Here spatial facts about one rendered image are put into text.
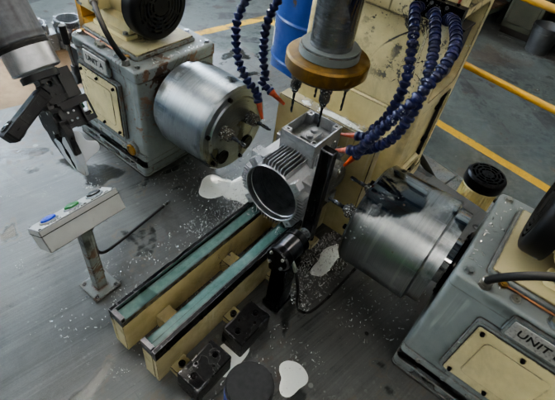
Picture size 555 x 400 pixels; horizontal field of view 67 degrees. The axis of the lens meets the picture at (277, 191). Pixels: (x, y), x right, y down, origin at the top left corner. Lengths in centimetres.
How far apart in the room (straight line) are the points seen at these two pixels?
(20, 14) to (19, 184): 64
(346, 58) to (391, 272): 44
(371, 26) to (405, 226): 49
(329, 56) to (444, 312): 54
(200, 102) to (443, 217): 63
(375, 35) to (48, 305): 99
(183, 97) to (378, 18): 51
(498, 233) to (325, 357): 46
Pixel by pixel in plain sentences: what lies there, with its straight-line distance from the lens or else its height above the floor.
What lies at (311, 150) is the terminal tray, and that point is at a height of 113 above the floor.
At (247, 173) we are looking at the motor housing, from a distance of 105.
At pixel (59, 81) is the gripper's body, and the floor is 126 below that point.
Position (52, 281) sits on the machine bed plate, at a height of 80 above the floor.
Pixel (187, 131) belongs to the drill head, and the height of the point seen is 107.
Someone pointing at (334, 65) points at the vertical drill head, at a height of 134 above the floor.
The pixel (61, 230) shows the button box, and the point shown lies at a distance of 91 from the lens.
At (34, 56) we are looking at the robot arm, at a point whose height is 132.
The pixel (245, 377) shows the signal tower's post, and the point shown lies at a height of 122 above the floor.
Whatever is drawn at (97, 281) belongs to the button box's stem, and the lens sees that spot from 110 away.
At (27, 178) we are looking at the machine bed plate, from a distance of 146.
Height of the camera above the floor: 174
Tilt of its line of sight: 44 degrees down
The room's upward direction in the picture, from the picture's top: 10 degrees clockwise
